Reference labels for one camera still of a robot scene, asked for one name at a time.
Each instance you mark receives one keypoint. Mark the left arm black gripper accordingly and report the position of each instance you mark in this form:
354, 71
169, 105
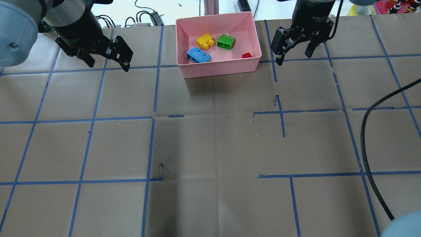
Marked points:
76, 29

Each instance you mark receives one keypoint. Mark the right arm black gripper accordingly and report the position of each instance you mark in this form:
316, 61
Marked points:
312, 13

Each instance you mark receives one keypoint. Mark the red toy block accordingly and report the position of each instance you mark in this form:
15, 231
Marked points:
246, 55

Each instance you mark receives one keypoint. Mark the green toy block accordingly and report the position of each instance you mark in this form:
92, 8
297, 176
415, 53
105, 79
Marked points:
225, 42

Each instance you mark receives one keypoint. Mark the yellow toy block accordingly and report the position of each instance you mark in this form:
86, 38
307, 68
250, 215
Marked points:
205, 41

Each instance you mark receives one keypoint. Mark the blue toy block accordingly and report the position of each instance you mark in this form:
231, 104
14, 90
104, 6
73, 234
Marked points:
197, 55

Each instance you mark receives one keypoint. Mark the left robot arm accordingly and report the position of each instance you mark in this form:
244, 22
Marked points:
34, 31

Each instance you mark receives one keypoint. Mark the pink plastic box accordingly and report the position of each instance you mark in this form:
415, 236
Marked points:
239, 25

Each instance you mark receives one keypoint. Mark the yellow tape roll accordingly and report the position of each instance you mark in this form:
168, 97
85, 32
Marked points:
356, 10

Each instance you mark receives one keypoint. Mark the black power strip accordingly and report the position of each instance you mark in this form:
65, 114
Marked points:
243, 6

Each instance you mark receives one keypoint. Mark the brown paper table cover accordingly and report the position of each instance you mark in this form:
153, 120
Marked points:
147, 153

